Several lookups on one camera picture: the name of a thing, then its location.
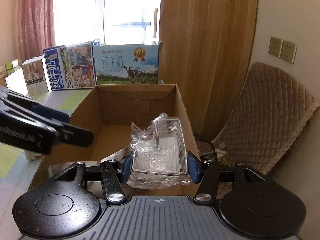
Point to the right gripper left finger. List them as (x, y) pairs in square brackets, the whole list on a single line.
[(113, 174)]

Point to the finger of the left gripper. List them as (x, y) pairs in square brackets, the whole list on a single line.
[(50, 113), (73, 135)]

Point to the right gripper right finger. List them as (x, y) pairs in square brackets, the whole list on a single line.
[(207, 176)]

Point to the clear bag with metal basket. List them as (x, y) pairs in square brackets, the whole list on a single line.
[(159, 155)]

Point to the brown cardboard box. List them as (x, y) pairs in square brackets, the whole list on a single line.
[(108, 112)]

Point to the white product photo box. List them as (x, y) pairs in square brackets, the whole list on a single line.
[(36, 76)]

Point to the blue milk carton box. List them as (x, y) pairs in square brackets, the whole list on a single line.
[(71, 67)]

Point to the cow picture milk box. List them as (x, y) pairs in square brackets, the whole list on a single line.
[(126, 63)]

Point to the pink curtain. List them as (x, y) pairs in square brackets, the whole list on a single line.
[(35, 22)]

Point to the double wall socket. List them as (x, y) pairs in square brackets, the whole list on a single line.
[(283, 49)]

